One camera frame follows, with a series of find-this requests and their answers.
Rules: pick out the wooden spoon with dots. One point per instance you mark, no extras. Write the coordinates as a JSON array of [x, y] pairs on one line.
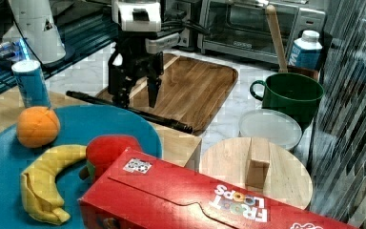
[[276, 37]]

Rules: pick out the black drawer handle bar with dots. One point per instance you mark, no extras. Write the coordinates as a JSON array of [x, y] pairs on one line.
[[167, 122]]

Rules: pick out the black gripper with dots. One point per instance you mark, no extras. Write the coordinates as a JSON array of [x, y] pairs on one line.
[[130, 61]]

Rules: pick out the red cereal box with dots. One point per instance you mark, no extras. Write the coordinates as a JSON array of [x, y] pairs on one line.
[[143, 192]]

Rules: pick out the teal plate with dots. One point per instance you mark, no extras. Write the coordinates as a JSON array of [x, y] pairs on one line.
[[79, 125]]

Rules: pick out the glass jar with plastic lid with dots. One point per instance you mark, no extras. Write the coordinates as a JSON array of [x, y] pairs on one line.
[[278, 128]]

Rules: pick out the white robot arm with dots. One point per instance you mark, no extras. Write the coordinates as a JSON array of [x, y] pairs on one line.
[[146, 16]]

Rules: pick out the blue white bottle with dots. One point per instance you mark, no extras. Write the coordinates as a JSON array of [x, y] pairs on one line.
[[306, 50]]

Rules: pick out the blue can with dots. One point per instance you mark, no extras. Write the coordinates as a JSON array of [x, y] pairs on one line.
[[31, 84]]

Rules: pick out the yellow plush banana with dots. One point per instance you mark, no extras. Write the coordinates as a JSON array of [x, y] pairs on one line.
[[40, 197]]

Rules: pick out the stainless toaster oven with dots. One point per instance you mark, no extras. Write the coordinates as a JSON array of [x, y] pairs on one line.
[[240, 27]]

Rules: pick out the glass jar with wooden lid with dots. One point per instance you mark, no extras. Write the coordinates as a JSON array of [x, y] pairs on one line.
[[258, 165]]

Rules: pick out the red plush apple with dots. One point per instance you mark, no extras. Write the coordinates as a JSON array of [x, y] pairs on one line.
[[102, 151]]

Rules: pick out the orange plush fruit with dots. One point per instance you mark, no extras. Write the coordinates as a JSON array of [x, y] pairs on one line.
[[37, 126]]

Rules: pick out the green mug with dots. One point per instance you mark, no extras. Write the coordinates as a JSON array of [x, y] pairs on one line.
[[292, 94]]

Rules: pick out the wooden cutting board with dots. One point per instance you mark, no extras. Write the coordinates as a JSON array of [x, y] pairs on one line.
[[192, 91]]

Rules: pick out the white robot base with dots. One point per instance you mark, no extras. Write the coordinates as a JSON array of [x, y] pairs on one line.
[[33, 22]]

